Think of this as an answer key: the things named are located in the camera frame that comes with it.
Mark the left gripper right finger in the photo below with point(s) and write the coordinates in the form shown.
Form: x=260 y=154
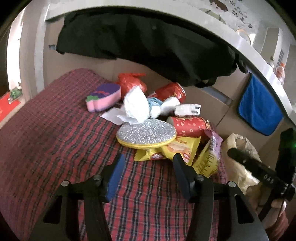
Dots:
x=237 y=219

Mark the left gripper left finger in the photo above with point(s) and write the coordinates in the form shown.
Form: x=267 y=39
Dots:
x=60 y=219

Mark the purple yellow snack bag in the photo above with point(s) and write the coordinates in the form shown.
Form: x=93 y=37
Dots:
x=208 y=160

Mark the yellow snack wrapper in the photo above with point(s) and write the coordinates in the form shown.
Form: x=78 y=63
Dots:
x=185 y=146

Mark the red paper cup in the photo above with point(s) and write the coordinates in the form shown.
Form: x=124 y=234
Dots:
x=193 y=126

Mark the silver yellow scrub pad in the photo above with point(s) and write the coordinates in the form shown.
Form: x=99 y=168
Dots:
x=150 y=134

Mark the white tissue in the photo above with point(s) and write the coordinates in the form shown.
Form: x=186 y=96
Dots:
x=137 y=108

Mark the red drink can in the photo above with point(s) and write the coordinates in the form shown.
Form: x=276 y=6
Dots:
x=170 y=90

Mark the red plastic bag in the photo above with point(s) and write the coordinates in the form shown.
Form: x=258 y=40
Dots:
x=128 y=81

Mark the right hand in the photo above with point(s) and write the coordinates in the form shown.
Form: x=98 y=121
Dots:
x=258 y=196

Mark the blue towel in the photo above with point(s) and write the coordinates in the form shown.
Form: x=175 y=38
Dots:
x=258 y=108

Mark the red plaid tablecloth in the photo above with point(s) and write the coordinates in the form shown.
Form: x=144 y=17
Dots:
x=53 y=138

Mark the red floor mat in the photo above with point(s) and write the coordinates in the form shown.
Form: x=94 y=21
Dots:
x=6 y=107

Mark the black cloth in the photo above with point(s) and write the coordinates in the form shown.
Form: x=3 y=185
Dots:
x=175 y=49

